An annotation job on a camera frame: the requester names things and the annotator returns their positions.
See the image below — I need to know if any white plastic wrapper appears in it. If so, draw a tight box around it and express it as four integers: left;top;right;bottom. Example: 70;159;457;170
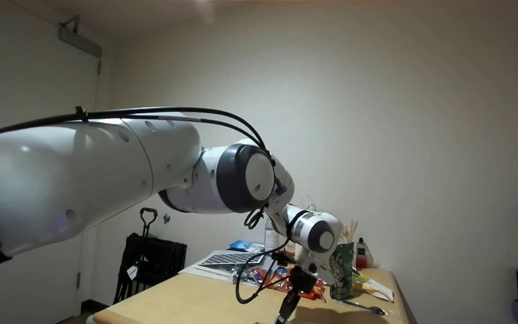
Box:
360;278;398;305

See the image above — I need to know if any white door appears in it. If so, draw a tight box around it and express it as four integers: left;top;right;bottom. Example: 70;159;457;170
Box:
0;24;103;324

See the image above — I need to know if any black white keyboard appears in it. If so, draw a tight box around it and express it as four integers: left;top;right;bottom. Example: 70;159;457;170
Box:
200;251;267;271

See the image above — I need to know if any metal spoon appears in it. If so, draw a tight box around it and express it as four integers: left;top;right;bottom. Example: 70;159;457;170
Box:
344;298;391;319

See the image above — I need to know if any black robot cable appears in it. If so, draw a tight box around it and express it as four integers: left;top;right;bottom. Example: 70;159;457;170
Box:
0;105;301;307

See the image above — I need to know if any grey door closer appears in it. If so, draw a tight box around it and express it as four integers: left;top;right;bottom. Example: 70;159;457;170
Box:
58;17;105;60

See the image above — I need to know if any red snack packet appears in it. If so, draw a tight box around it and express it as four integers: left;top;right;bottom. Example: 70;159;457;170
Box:
252;267;328;303

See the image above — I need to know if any blue tissue pack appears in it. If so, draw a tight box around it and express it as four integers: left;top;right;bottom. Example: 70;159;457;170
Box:
229;240;256;254

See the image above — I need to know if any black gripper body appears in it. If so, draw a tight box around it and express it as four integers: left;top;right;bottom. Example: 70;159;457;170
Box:
276;292;302;324

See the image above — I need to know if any wooden sticks bundle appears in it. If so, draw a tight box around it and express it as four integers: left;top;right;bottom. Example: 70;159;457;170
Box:
340;220;362;247

